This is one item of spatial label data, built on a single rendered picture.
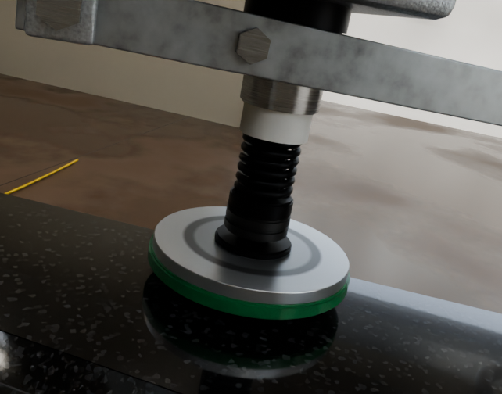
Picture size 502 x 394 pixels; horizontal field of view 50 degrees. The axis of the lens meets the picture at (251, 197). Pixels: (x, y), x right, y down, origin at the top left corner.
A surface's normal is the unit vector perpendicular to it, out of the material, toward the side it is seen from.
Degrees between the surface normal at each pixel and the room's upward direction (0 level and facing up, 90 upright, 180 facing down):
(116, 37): 90
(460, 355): 0
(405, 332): 0
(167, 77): 90
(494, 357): 0
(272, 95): 90
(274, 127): 90
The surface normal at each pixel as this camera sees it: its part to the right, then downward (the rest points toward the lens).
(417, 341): 0.18, -0.93
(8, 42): -0.25, 0.27
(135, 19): 0.19, 0.35
